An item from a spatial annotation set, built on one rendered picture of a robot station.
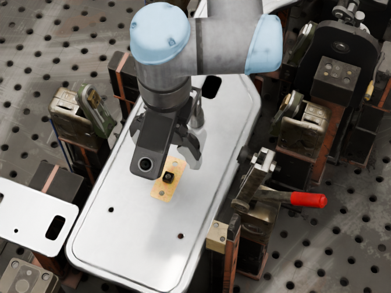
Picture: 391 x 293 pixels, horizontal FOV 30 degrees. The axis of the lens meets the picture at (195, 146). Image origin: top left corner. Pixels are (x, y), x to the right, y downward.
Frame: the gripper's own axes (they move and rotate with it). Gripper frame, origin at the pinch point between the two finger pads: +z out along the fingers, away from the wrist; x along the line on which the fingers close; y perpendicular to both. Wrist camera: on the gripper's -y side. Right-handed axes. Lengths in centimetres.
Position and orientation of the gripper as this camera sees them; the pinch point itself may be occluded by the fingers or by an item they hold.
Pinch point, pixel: (166, 159)
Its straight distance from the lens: 121.0
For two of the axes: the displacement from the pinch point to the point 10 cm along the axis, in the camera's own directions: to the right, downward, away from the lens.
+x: -9.3, -3.3, 1.8
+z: 0.2, 4.5, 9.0
